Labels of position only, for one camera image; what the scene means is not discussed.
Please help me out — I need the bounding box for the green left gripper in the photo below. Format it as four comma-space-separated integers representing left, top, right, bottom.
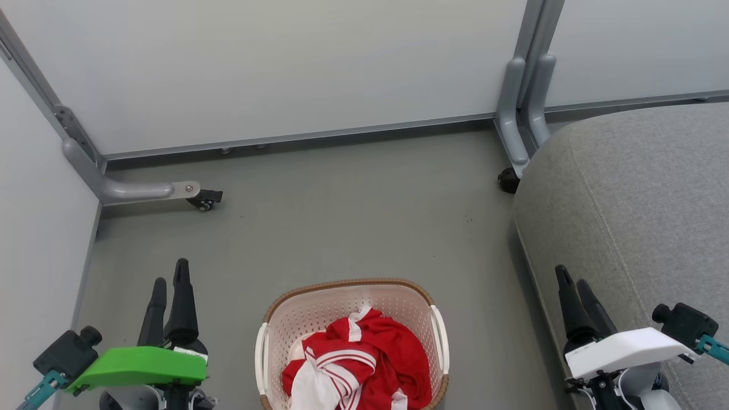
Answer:
64, 258, 209, 395

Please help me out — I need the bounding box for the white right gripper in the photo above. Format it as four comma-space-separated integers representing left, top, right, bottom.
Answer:
555, 264, 697, 380

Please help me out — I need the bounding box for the red and white shirt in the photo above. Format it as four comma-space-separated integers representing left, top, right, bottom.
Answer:
281, 306, 433, 410

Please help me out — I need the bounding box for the grey fabric sofa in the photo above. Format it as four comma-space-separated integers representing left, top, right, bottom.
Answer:
512, 102, 729, 410

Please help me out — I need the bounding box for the black caster wheel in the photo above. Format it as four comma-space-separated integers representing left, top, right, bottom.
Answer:
186, 189, 224, 212
497, 167, 521, 195

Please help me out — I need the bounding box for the long grey partition foot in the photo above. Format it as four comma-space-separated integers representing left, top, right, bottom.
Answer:
62, 138, 202, 206

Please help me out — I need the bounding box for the cream plastic laundry basket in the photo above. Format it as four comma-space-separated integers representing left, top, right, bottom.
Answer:
254, 277, 451, 410

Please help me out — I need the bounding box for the grey curved partition foot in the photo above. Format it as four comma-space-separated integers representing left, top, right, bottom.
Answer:
527, 54, 558, 147
494, 56, 531, 181

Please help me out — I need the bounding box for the teal right camera mount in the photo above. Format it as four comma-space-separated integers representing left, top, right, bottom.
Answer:
695, 334, 729, 366

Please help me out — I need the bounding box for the teal camera mount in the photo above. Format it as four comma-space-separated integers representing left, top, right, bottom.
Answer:
16, 370, 69, 410
695, 334, 729, 366

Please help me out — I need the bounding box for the teal left camera mount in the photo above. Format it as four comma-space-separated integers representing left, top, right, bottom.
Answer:
16, 370, 69, 410

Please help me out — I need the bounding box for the long grey partition rail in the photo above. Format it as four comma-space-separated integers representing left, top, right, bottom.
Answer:
101, 112, 497, 162

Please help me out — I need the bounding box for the short grey partition rail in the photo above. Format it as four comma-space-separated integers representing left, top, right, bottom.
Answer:
543, 89, 729, 113

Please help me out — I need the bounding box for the grey slanted partition post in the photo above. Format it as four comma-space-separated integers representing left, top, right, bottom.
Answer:
0, 10, 107, 173

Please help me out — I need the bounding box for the grey double partition post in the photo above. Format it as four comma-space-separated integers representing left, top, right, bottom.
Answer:
514, 0, 566, 110

